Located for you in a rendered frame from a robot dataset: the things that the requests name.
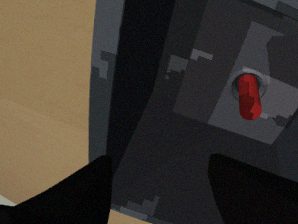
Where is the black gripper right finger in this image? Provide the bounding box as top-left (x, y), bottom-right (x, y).
top-left (208, 155), bottom-right (298, 224)

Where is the grey square plate with hole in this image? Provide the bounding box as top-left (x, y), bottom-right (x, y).
top-left (173, 0), bottom-right (298, 144)

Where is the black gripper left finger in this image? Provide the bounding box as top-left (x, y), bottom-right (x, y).
top-left (0, 155), bottom-right (113, 224)

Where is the dark grey open box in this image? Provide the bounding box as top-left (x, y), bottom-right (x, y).
top-left (88, 0), bottom-right (298, 224)

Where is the red peg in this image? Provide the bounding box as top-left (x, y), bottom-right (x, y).
top-left (238, 73), bottom-right (262, 121)

